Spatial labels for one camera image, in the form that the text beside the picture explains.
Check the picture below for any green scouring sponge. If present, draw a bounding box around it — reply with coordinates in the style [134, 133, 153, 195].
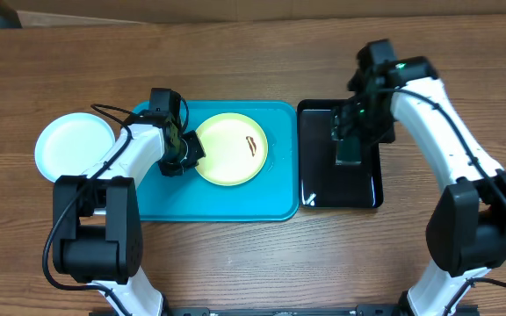
[336, 137, 362, 166]

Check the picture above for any yellow plate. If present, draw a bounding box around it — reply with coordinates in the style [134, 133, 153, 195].
[196, 112, 268, 186]

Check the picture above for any light blue plate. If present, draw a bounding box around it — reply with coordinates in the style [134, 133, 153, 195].
[34, 112, 115, 183]

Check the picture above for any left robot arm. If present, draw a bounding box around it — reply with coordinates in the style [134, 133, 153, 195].
[42, 88, 206, 315]

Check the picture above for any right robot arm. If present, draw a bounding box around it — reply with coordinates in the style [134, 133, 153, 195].
[330, 39, 506, 315]

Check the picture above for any black plastic tray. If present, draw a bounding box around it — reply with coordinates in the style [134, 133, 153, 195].
[297, 99, 384, 208]

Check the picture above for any teal plastic tray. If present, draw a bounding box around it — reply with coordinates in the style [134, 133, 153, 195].
[137, 100, 300, 222]

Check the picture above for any cardboard panel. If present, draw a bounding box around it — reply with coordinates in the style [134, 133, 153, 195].
[3, 0, 506, 25]

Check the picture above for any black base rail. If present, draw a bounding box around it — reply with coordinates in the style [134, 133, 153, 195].
[163, 305, 401, 316]

